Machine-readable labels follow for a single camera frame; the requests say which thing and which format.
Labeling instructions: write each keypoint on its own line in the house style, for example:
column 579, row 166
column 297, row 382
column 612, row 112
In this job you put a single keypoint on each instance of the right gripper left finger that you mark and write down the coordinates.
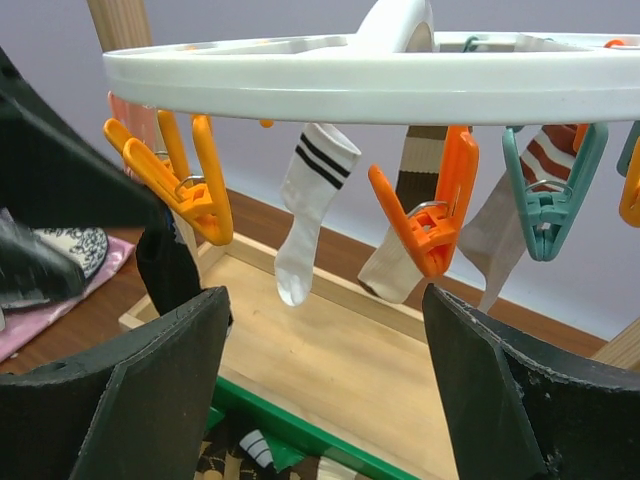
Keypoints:
column 134, row 407

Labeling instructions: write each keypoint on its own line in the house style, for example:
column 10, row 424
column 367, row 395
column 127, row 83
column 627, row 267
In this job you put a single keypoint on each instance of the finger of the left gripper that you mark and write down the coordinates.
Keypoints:
column 51, row 177
column 34, row 273

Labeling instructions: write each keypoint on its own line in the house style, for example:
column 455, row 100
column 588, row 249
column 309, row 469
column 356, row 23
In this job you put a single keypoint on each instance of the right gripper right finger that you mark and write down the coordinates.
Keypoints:
column 518, row 407

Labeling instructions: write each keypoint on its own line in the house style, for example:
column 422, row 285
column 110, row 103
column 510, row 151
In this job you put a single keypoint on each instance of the black blue sports sock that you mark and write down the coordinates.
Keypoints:
column 168, row 270

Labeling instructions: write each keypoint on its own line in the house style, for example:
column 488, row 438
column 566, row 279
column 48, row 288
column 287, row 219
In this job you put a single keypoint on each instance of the green plastic bin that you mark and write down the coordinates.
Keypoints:
column 292, row 438

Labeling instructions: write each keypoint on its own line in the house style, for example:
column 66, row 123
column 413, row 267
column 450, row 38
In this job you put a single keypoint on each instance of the wooden hanger rack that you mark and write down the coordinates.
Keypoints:
column 353, row 365

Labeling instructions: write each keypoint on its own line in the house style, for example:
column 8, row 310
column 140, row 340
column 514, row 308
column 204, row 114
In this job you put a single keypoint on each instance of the beige tan sock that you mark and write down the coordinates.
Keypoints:
column 390, row 273

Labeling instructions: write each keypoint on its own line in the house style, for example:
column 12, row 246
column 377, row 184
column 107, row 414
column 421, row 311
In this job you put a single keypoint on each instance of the white black banded sock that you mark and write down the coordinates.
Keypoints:
column 320, row 165

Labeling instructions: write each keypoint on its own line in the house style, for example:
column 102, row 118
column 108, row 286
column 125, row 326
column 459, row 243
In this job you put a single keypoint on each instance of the white round clip hanger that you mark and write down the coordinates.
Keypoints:
column 394, row 71

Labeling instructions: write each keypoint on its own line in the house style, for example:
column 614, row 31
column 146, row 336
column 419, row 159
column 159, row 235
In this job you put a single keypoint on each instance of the blue patterned plate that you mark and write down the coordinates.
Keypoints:
column 86, row 246

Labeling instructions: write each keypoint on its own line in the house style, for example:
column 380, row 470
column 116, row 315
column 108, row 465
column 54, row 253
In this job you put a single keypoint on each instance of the brown argyle sock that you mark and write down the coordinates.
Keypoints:
column 220, row 459

